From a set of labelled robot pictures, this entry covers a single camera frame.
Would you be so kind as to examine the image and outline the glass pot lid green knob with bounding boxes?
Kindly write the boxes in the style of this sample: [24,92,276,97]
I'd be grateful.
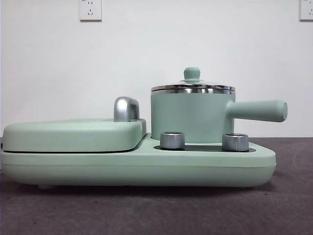
[150,67,237,93]

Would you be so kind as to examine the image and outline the silver control knob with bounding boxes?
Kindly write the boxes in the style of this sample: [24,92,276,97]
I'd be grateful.
[159,131,186,149]
[222,133,249,151]

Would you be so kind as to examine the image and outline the mint green breakfast maker base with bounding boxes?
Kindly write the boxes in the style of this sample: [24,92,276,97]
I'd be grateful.
[0,143,277,190]

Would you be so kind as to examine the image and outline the mint green hinged griddle cover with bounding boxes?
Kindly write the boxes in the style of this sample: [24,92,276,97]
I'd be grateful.
[1,117,147,153]

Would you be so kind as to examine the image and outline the mint green pot with handle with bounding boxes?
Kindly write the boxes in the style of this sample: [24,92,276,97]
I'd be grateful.
[150,88,289,145]

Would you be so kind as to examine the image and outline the silver griddle cover handle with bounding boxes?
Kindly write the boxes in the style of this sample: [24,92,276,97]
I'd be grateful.
[113,96,140,122]

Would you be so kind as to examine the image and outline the white wall socket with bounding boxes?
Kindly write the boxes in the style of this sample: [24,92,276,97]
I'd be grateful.
[299,0,313,22]
[79,0,102,22]

